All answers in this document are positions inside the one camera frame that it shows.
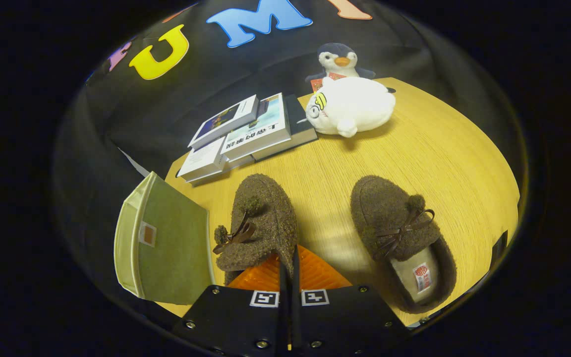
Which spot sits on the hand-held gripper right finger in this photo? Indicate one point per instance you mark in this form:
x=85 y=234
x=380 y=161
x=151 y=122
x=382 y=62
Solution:
x=299 y=322

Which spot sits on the dark blue cover book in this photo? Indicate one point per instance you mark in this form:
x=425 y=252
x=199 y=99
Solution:
x=226 y=121

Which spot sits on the brown fuzzy shoe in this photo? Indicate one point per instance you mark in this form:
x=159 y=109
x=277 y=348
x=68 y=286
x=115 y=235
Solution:
x=389 y=213
x=265 y=223

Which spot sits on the penguin plush toy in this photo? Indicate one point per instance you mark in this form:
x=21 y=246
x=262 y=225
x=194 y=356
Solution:
x=337 y=59

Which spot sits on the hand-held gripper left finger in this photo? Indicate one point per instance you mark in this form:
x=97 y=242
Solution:
x=280 y=322

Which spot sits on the white cover book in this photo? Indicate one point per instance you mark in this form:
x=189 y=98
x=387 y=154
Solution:
x=203 y=158

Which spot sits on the pale green fabric storage box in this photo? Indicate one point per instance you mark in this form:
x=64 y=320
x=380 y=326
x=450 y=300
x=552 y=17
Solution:
x=176 y=238

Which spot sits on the light blue cover book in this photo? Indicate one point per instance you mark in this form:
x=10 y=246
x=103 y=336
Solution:
x=258 y=130

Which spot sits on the black book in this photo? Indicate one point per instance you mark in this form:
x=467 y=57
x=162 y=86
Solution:
x=299 y=126

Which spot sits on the white plush toy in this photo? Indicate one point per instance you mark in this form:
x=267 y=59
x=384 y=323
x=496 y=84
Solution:
x=355 y=106

